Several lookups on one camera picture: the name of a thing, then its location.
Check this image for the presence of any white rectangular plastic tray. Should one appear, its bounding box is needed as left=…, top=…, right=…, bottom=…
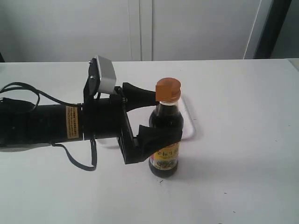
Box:
left=96, top=96, right=196, bottom=149

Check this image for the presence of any dark soy sauce bottle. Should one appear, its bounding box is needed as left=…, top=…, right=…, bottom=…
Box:
left=149, top=77, right=184, bottom=178

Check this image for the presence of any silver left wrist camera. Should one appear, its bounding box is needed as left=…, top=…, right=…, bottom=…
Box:
left=86, top=56, right=116, bottom=96

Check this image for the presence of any dark door frame post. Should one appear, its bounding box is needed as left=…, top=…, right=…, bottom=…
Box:
left=254, top=0, right=292, bottom=59

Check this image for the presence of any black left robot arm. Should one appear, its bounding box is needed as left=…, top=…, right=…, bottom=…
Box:
left=0, top=83, right=182, bottom=171

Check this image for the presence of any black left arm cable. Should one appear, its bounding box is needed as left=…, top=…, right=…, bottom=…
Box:
left=0, top=82, right=98, bottom=171

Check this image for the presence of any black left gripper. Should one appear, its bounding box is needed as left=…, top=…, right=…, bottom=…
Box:
left=82, top=83, right=182, bottom=164

